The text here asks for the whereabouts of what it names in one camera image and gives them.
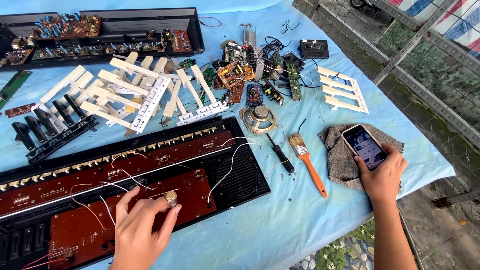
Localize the black keyboard case with boards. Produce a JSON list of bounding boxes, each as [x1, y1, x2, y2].
[[0, 7, 206, 72]]

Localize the light blue tablecloth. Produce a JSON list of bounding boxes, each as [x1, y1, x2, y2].
[[0, 0, 457, 270]]

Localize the person's right hand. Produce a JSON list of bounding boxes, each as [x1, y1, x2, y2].
[[353, 142, 409, 206]]

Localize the person's left hand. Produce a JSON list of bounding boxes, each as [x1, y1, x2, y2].
[[109, 186, 183, 270]]

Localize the striped tarp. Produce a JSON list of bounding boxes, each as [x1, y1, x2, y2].
[[386, 0, 480, 58]]

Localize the black cassette deck mechanism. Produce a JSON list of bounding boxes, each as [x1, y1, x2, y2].
[[298, 39, 330, 60]]

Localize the tangle of black wires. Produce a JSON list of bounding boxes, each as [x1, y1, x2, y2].
[[258, 35, 298, 70]]

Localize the brown board with yellow transformer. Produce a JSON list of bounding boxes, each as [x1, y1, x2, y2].
[[216, 60, 256, 90]]

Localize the orange handled paintbrush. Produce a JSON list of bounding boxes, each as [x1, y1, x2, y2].
[[287, 133, 328, 199]]

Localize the black screwdriver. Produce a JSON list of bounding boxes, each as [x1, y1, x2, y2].
[[265, 132, 295, 174]]

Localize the blue circuit board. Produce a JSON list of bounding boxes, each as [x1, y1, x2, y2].
[[246, 83, 265, 107]]

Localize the large green circuit board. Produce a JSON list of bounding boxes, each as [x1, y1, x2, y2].
[[0, 70, 34, 110]]

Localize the long green circuit board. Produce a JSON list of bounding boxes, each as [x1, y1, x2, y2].
[[285, 62, 303, 102]]

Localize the grey towel cloth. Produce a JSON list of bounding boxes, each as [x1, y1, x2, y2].
[[318, 123, 406, 193]]

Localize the black keyboard chassis brown boards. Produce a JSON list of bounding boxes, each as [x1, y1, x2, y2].
[[0, 116, 272, 270]]

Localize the pile of white piano keys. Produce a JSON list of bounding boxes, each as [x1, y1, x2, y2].
[[31, 52, 230, 136]]

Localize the white piano key set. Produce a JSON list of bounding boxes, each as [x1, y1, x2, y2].
[[316, 66, 370, 115]]

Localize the small red circuit board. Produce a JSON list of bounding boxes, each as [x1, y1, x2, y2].
[[4, 103, 37, 119]]

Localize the black smartphone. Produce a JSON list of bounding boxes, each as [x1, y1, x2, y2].
[[341, 124, 389, 172]]

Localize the short black wire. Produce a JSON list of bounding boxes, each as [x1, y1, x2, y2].
[[281, 19, 301, 35]]

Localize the black piano key set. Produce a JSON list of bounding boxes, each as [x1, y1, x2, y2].
[[11, 94, 99, 165]]

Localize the small brown circuit board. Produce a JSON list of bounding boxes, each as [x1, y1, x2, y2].
[[226, 81, 245, 104]]

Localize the round loudspeaker with metal frame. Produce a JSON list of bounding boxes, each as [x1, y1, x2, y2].
[[239, 105, 279, 136]]

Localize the circuit board with metal heatsink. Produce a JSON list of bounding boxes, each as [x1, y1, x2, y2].
[[221, 25, 260, 69]]

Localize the floral patterned mat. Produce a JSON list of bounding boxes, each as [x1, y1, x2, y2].
[[290, 218, 376, 270]]

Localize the metal wire fence frame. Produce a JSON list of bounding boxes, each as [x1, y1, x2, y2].
[[292, 0, 480, 211]]

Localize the small board with black components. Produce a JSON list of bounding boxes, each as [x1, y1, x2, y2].
[[262, 81, 285, 106]]

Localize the red wire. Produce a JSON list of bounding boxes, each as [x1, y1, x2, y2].
[[197, 16, 223, 28]]

